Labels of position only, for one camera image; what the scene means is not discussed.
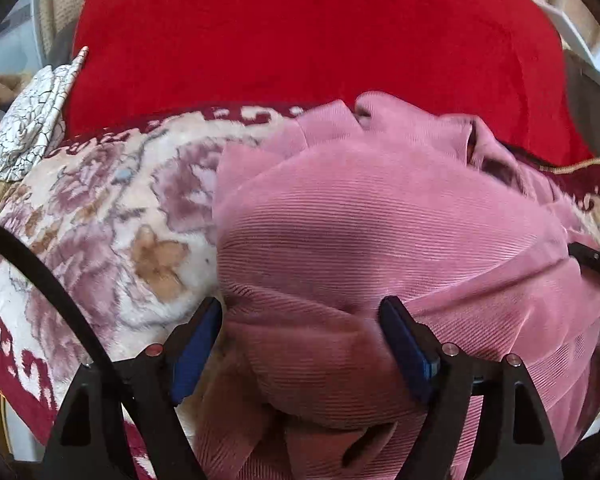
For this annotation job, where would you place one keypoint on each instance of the white window ledge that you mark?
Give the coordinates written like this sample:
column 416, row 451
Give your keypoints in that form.
column 570, row 30

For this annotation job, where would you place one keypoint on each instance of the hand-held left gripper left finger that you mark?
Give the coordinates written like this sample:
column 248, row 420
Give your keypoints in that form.
column 195, row 355

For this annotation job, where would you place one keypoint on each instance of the grey padded headboard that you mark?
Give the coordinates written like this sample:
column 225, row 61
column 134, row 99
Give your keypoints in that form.
column 590, row 105

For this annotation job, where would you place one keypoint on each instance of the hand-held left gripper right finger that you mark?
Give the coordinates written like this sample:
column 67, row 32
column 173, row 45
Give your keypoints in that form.
column 405, row 345

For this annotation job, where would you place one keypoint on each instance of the red quilt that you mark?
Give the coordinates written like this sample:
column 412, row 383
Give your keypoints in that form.
column 305, row 35

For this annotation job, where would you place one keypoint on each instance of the floral plush blanket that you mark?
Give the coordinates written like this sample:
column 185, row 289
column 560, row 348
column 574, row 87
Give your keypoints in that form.
column 105, row 220

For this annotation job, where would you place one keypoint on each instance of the white crackle-print cloth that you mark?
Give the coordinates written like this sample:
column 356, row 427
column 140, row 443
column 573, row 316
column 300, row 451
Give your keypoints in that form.
column 30, row 110

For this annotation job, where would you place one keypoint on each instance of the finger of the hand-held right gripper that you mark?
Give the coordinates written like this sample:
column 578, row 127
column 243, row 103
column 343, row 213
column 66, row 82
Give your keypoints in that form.
column 596, row 258

